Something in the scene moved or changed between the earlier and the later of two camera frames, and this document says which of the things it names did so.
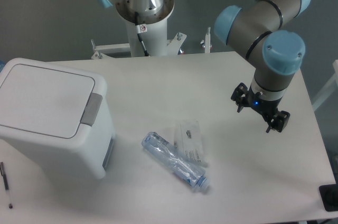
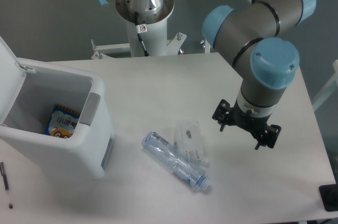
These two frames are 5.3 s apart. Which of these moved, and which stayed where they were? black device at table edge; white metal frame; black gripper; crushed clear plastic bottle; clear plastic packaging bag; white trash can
Moved: black gripper; white trash can
Stayed: black device at table edge; white metal frame; clear plastic packaging bag; crushed clear plastic bottle
